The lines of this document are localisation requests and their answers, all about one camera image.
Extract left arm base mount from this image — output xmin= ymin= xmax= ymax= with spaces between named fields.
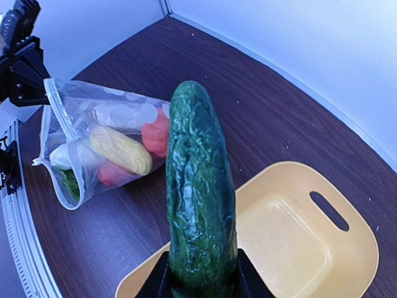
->
xmin=1 ymin=137 xmax=22 ymax=195

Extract front aluminium rail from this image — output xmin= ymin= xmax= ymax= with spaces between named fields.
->
xmin=1 ymin=119 xmax=63 ymax=297

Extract yellow plastic basket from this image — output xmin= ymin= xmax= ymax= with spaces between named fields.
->
xmin=115 ymin=161 xmax=379 ymax=297

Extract white toy garlic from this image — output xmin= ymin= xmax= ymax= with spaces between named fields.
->
xmin=49 ymin=143 xmax=100 ymax=170

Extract dark green toy cucumber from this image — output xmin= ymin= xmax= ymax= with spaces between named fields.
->
xmin=166 ymin=81 xmax=238 ymax=297

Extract dotted clear zip bag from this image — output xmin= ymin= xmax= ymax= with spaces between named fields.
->
xmin=33 ymin=78 xmax=170 ymax=210

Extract left aluminium frame post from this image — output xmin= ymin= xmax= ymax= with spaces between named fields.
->
xmin=159 ymin=0 xmax=172 ymax=17

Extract orange toy pumpkin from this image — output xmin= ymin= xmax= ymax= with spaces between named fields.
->
xmin=141 ymin=109 xmax=170 ymax=158

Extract yellow toy corn cob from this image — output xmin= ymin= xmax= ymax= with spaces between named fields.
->
xmin=89 ymin=126 xmax=153 ymax=176

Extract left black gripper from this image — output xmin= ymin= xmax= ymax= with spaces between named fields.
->
xmin=0 ymin=35 xmax=52 ymax=108

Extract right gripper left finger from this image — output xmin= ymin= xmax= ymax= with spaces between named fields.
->
xmin=135 ymin=251 xmax=173 ymax=298

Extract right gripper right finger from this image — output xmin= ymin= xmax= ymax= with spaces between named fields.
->
xmin=234 ymin=248 xmax=275 ymax=298

